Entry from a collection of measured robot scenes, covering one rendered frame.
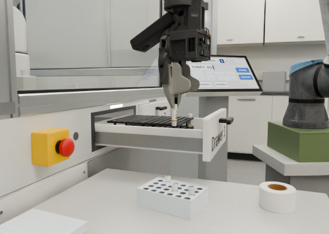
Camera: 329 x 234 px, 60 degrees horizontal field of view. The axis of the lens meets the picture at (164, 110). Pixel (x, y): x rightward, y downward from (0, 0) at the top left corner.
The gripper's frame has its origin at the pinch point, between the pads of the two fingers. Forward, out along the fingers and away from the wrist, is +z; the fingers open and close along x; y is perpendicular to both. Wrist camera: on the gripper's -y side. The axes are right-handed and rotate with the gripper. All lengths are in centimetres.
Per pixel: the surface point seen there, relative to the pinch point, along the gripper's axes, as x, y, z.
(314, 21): 364, 2, -83
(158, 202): -6.7, 1.0, 19.4
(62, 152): -13.5, -18.4, 10.5
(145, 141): 9.9, -13.8, 11.9
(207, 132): 11.6, 3.4, 8.1
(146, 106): 40, -34, 5
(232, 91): 117, -24, 1
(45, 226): -23.8, -10.3, 19.8
